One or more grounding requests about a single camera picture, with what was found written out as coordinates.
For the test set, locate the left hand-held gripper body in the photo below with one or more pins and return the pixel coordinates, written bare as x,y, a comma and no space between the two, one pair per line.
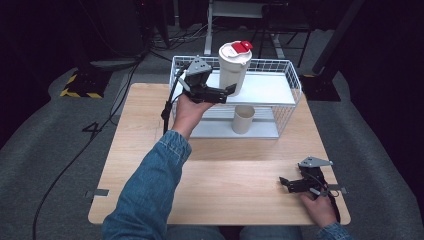
200,83

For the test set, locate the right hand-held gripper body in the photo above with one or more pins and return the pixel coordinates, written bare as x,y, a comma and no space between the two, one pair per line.
311,175

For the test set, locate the white cup with red lid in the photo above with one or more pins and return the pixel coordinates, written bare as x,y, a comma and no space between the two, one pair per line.
233,71

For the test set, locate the person's left hand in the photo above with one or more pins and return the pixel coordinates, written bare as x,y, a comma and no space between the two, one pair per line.
187,115

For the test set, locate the person's right hand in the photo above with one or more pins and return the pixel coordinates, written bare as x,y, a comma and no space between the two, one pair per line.
321,210

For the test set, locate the beige paper cup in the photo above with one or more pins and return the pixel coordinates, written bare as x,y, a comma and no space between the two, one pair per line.
242,120

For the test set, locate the person's right leg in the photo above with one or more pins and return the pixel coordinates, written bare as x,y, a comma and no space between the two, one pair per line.
270,233

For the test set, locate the black tripod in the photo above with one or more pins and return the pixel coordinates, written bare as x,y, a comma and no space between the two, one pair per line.
283,36

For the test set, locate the black slanted stand with base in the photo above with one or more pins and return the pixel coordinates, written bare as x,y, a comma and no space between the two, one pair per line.
328,60

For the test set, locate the yellow black striped stand base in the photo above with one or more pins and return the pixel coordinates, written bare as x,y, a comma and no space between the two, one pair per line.
83,88

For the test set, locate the grey table bracket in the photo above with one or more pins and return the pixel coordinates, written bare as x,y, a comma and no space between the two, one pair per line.
97,192
339,189

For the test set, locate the white metal stand frame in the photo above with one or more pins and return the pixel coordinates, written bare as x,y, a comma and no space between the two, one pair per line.
209,30

